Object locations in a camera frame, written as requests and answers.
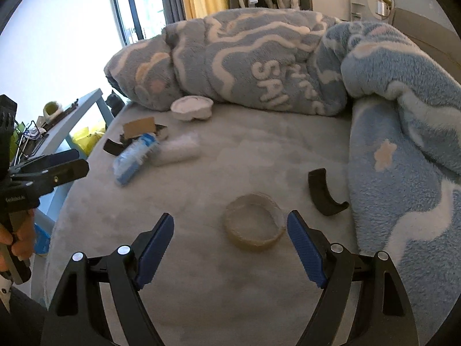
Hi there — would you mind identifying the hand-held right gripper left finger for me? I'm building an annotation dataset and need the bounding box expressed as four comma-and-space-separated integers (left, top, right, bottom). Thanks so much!
40, 213, 175, 346

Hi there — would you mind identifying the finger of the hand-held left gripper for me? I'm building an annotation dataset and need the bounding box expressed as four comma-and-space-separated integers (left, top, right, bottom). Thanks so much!
9, 149, 80, 176
11, 159, 90, 197

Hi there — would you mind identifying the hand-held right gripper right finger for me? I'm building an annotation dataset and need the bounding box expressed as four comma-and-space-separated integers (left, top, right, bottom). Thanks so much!
286, 210, 420, 346

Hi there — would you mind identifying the blue printed bag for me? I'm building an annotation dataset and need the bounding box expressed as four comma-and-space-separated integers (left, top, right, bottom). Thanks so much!
34, 223, 51, 256

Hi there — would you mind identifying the black curved plastic piece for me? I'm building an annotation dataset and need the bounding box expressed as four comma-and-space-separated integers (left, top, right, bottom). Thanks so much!
308, 168, 349, 217
103, 138, 123, 156

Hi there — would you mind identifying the clear tape roll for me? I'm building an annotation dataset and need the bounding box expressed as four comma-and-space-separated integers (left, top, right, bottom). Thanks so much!
223, 193, 286, 251

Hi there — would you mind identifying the person's left hand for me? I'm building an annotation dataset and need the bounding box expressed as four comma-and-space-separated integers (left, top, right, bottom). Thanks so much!
0, 210, 36, 271

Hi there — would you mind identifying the yellow plastic bag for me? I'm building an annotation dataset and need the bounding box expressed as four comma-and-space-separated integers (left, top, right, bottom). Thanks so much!
72, 124, 107, 154

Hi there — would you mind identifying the light blue table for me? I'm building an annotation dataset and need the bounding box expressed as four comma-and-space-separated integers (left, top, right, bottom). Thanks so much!
11, 88, 116, 231

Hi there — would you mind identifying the brown cardboard piece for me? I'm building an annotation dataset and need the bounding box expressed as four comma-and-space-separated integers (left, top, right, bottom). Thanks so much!
122, 117, 156, 141

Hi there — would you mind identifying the person's dark clothing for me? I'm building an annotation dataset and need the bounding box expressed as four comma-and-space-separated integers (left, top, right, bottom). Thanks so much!
0, 285, 49, 346

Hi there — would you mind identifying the white round fabric bundle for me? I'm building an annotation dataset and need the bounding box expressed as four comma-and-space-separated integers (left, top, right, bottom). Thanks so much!
170, 95, 213, 120

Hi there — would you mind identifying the black framed window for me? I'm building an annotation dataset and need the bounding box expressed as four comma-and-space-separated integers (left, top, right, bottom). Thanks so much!
106, 0, 170, 46

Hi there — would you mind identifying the blue printed fleece blanket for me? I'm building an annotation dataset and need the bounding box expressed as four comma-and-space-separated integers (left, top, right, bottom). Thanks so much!
104, 7, 461, 311

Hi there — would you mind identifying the grey headboard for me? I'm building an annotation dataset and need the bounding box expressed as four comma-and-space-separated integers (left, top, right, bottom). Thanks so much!
392, 7, 458, 65

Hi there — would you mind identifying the black wire rack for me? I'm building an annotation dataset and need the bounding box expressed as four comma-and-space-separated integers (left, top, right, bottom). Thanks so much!
16, 121, 49, 152

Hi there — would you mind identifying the white wall shelf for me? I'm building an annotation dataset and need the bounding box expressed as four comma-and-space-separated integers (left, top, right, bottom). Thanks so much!
347, 0, 368, 20

